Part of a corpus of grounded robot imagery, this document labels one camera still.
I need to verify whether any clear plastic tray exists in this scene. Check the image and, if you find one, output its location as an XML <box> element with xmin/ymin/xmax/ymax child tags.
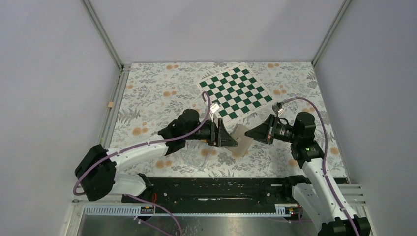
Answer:
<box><xmin>183</xmin><ymin>140</ymin><xmax>210</xmax><ymax>171</ymax></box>

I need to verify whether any grey leather card holder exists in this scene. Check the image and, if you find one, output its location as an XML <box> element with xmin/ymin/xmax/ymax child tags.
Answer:
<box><xmin>227</xmin><ymin>124</ymin><xmax>253</xmax><ymax>158</ymax></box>

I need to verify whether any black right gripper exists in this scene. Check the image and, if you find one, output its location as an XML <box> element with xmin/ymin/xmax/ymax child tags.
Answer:
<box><xmin>245</xmin><ymin>114</ymin><xmax>300</xmax><ymax>145</ymax></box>

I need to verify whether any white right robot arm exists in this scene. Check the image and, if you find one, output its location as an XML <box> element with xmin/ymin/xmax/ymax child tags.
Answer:
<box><xmin>245</xmin><ymin>112</ymin><xmax>371</xmax><ymax>236</ymax></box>

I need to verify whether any green white chessboard mat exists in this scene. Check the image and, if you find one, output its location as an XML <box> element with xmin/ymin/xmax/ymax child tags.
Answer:
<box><xmin>196</xmin><ymin>63</ymin><xmax>273</xmax><ymax>125</ymax></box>

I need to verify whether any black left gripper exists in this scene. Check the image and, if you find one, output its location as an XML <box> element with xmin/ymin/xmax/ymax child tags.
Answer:
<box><xmin>184</xmin><ymin>118</ymin><xmax>238</xmax><ymax>147</ymax></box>

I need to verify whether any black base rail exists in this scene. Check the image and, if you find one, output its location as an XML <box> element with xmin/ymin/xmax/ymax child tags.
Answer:
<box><xmin>138</xmin><ymin>176</ymin><xmax>310</xmax><ymax>214</ymax></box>

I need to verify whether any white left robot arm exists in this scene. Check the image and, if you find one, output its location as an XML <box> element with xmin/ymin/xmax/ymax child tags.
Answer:
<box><xmin>73</xmin><ymin>109</ymin><xmax>238</xmax><ymax>202</ymax></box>

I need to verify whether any floral tablecloth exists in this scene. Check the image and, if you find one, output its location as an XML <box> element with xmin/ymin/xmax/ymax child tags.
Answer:
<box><xmin>109</xmin><ymin>62</ymin><xmax>347</xmax><ymax>177</ymax></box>

